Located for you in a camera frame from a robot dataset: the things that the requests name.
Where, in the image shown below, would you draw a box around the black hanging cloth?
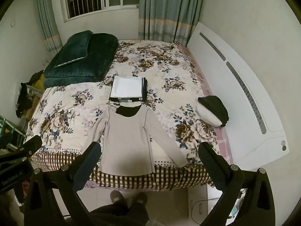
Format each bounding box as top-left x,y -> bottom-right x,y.
16,70 -> 45,118

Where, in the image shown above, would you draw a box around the yellow bag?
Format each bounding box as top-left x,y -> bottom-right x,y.
32,74 -> 45,91

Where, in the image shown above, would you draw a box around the clear plastic bin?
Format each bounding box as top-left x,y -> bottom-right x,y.
25,85 -> 44,104

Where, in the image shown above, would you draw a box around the black floor cable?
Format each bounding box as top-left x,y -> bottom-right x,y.
190,197 -> 223,224

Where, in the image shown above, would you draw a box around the green striped curtain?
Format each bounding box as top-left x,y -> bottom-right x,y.
138,0 -> 206,48
33,0 -> 63,57

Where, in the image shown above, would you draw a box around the black and white cushion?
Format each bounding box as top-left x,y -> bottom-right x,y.
196,95 -> 229,128

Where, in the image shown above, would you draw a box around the person's legs in dark pants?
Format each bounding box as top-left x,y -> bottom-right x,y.
89,202 -> 150,226

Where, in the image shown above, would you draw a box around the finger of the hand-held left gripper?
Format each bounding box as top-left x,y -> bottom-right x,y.
0,135 -> 43,168

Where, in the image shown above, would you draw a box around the beige long-sleeve shirt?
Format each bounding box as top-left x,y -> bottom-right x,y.
83,104 -> 189,176

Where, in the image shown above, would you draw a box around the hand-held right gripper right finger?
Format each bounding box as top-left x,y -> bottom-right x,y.
198,142 -> 276,226

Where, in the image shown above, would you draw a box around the white folded garment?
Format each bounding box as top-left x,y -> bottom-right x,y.
110,76 -> 144,98

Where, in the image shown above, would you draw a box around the grey slipper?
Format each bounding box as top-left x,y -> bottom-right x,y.
110,190 -> 128,208
130,191 -> 148,208

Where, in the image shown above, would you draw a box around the floral blanket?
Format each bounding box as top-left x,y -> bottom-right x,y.
24,39 -> 221,190

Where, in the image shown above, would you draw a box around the green crate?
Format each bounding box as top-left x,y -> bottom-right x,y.
0,115 -> 27,151

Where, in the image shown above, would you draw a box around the dark green folded quilt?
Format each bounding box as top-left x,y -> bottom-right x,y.
43,33 -> 119,90

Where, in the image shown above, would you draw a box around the stack of folded clothes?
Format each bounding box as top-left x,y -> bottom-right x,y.
109,77 -> 148,103

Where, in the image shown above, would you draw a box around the dark green pillow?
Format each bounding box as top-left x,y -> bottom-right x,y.
54,30 -> 93,68

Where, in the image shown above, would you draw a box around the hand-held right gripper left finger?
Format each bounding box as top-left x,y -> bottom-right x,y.
24,141 -> 102,226

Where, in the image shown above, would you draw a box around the white headboard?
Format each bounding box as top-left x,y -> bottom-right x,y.
187,22 -> 291,170

